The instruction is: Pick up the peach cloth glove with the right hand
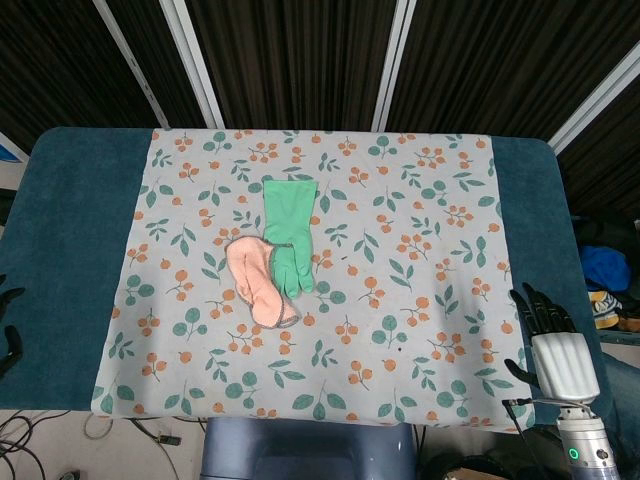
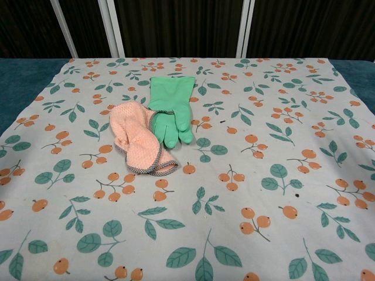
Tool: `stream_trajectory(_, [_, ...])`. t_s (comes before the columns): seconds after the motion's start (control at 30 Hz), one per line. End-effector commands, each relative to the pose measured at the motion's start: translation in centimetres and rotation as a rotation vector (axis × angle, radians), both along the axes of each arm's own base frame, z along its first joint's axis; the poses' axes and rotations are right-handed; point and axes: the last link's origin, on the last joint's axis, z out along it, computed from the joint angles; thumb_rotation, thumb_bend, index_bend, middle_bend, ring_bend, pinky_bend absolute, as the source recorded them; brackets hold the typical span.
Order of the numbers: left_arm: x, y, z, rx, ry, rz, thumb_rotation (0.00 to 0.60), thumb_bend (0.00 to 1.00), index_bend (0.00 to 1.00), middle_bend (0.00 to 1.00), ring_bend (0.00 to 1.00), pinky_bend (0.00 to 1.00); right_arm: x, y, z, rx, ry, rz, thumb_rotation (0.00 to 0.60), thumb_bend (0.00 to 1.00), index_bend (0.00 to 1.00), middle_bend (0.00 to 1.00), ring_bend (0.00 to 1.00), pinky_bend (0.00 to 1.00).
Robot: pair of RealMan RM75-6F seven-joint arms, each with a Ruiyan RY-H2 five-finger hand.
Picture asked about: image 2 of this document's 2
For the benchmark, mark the pink dish cloth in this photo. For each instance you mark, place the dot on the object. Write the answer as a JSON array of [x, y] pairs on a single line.
[[137, 140]]

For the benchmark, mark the green rubber glove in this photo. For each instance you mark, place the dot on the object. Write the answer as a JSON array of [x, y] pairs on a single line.
[[170, 96]]

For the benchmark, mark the white metal frame post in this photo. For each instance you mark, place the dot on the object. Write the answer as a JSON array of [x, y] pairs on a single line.
[[64, 29], [245, 29], [112, 29]]

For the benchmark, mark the white floral berry tablecloth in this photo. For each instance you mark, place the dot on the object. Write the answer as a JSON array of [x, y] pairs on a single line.
[[234, 205]]

